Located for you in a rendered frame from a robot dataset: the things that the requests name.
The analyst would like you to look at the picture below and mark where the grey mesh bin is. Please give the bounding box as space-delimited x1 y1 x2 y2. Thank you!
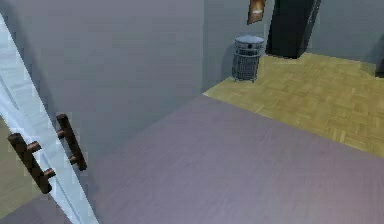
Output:
231 34 266 84

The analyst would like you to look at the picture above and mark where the orange framed picture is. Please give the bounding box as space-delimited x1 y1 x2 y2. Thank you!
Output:
246 0 267 26

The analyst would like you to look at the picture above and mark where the black tall cabinet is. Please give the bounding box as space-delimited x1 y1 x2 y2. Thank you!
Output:
265 0 323 60

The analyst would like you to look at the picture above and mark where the white room door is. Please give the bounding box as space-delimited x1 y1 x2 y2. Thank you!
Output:
0 13 100 224

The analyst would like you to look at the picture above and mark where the brown door handle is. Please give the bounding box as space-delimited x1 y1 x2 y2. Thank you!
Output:
55 113 88 172
7 132 57 195

